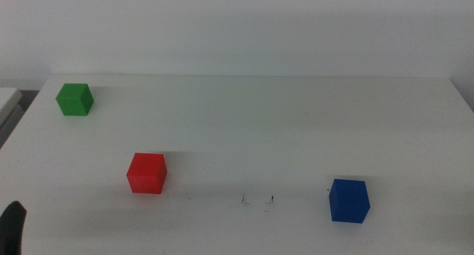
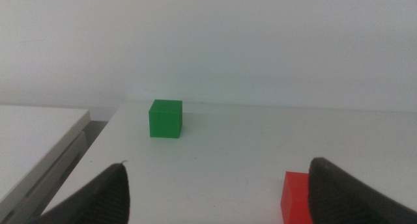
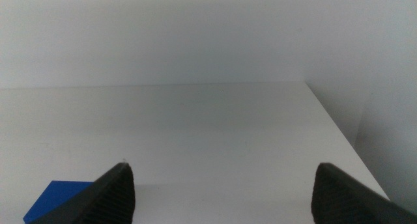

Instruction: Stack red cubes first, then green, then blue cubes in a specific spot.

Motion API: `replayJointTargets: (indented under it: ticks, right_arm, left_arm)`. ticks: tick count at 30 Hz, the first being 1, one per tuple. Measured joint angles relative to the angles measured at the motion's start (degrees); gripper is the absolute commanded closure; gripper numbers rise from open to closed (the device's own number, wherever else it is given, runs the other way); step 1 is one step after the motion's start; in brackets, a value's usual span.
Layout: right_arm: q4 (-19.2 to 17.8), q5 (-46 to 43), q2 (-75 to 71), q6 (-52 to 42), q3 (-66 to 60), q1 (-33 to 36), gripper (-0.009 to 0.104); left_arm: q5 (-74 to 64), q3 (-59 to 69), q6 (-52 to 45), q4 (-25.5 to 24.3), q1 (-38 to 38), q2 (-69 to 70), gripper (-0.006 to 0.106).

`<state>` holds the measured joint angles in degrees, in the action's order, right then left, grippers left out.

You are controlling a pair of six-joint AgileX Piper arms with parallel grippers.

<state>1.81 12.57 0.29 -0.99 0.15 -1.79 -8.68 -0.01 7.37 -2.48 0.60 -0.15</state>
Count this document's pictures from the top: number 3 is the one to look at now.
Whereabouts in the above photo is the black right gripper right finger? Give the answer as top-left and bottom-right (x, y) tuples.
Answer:
(310, 162), (417, 224)

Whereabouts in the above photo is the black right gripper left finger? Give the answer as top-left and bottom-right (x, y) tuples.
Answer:
(31, 162), (136, 224)

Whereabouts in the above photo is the blue cube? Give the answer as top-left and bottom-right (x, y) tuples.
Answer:
(22, 180), (95, 224)

